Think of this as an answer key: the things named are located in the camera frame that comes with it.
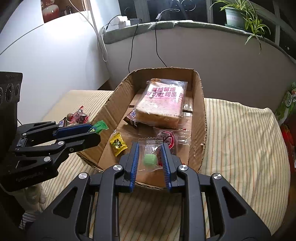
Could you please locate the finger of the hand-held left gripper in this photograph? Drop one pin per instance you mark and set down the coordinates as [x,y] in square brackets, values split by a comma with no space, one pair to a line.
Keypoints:
[87,140]
[74,131]

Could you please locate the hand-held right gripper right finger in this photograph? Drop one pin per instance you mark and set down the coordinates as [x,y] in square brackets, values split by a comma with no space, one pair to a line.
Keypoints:
[165,166]

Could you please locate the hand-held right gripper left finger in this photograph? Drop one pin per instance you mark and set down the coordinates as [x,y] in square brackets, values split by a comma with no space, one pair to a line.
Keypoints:
[134,162]

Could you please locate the clear packet with green candy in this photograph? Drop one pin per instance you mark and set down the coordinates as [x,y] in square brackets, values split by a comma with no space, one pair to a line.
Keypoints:
[149,160]

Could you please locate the yellow candy packet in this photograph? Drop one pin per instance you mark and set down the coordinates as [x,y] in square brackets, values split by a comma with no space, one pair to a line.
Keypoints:
[118,143]

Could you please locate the red clear candy packet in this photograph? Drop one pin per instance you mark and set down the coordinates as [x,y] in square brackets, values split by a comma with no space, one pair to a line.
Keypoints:
[166,138]
[79,117]

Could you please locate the sliced bread packet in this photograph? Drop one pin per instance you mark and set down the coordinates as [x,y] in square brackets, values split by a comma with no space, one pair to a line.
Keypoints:
[159,111]

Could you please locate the person's left hand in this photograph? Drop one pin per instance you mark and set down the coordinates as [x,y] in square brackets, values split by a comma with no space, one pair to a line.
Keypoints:
[34,197]

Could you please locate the brown ball candy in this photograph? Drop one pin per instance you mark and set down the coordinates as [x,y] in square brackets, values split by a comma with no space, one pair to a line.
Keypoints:
[69,117]

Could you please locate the striped bed sheet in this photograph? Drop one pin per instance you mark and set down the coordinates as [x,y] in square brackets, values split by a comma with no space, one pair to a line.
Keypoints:
[231,139]

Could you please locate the red figurine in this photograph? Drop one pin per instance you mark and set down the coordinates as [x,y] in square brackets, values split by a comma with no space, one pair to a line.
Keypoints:
[49,11]

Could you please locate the white power strip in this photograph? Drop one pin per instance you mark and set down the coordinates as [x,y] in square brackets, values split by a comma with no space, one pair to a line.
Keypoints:
[121,22]

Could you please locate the grey power adapter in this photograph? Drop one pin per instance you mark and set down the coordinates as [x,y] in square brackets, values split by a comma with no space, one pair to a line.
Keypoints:
[134,21]

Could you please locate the red cardboard box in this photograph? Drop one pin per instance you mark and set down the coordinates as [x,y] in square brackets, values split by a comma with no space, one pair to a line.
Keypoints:
[289,139]

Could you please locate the green snack bag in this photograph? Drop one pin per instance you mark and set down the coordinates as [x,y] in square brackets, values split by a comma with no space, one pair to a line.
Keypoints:
[286,104]

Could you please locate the small black hub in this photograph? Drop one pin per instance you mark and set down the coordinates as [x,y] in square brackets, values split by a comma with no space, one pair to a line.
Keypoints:
[158,17]

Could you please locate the grey window sill cover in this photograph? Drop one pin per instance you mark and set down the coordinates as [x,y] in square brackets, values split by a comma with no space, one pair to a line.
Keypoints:
[185,24]

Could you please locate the potted spider plant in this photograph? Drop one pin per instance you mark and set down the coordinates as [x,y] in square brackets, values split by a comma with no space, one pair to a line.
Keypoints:
[234,16]

